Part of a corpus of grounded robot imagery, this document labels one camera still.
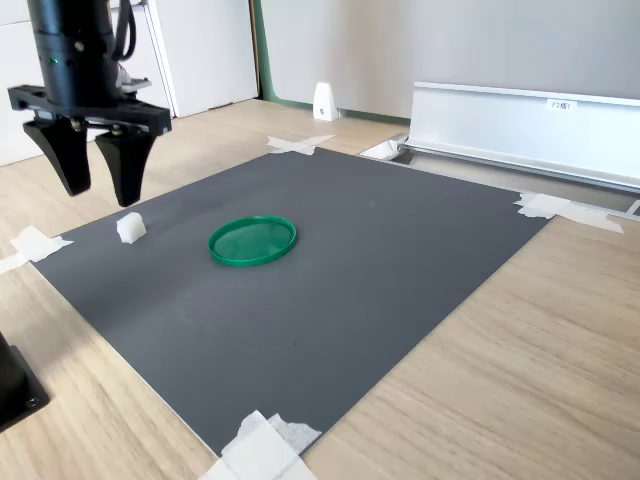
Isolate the small white plastic terminal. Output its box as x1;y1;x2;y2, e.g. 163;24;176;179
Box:
115;211;148;245

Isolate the round green lid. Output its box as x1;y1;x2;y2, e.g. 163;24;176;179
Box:
207;214;298;269

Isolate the white cabinet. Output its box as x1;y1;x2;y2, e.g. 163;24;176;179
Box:
0;0;261;167

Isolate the crossed white tape piece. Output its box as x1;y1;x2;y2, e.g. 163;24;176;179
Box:
266;133;337;156

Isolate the dark grey mat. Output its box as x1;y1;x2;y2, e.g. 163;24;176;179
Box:
30;147;554;457

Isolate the grey desk partition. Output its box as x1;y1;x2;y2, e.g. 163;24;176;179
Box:
262;0;640;126

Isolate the camera circuit board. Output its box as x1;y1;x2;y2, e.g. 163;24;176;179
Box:
115;62;152;94

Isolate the black cable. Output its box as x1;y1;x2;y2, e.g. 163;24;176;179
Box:
112;0;139;64

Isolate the small white partition bracket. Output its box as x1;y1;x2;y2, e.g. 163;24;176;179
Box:
312;81;342;122

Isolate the silver cable duct frame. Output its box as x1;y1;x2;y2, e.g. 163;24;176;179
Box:
357;133;640;221

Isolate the silver cable duct lid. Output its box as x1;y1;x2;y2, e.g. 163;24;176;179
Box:
407;81;640;194

